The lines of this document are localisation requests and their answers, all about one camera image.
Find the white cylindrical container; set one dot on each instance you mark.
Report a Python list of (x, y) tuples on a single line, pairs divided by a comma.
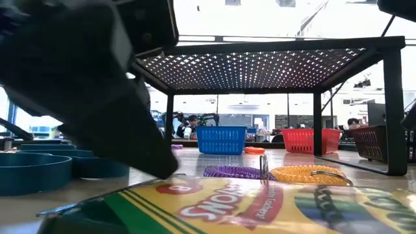
[(188, 132)]

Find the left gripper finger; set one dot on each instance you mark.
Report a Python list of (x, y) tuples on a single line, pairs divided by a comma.
[(97, 123)]

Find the black perforated metal shelf riser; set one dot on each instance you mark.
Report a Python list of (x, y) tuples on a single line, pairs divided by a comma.
[(260, 68)]

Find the black computer monitor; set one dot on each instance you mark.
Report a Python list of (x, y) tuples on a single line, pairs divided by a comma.
[(376, 113)]

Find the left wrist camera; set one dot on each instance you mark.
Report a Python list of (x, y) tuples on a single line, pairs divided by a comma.
[(149, 26)]

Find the large yellow crayon box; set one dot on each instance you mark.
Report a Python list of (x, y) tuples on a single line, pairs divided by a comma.
[(227, 208)]

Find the black plastic basket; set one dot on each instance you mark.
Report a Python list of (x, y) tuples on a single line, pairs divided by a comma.
[(369, 143)]

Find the black aluminium table frame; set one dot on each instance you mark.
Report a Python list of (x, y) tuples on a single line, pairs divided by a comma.
[(276, 145)]

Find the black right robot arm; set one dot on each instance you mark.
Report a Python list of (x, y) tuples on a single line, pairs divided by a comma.
[(399, 8)]

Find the large glass window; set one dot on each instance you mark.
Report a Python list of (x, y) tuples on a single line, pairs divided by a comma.
[(39, 128)]

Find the person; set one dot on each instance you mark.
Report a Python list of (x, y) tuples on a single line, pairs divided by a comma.
[(190, 128), (353, 123)]

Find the blue plastic basket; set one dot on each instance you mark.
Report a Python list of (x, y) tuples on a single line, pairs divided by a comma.
[(221, 139)]

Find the red plastic basket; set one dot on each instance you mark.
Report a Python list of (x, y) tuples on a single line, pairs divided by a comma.
[(299, 141)]

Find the long ceiling light bar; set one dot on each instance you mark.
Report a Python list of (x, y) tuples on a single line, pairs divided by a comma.
[(253, 39)]

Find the black diagonal frame strut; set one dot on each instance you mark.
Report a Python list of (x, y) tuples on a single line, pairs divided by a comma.
[(334, 95)]

